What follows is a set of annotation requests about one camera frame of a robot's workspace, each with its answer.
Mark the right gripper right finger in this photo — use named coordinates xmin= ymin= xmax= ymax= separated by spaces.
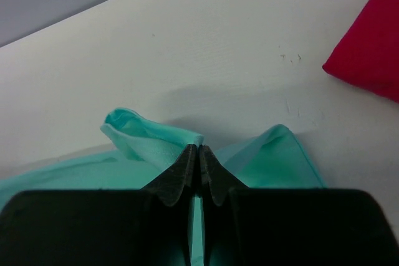
xmin=199 ymin=146 xmax=398 ymax=265

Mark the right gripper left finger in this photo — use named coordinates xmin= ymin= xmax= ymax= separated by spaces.
xmin=1 ymin=145 xmax=197 ymax=265

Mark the teal t-shirt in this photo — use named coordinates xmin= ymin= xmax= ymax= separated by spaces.
xmin=1 ymin=108 xmax=324 ymax=265

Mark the folded magenta t-shirt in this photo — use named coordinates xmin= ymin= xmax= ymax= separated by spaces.
xmin=322 ymin=0 xmax=398 ymax=102

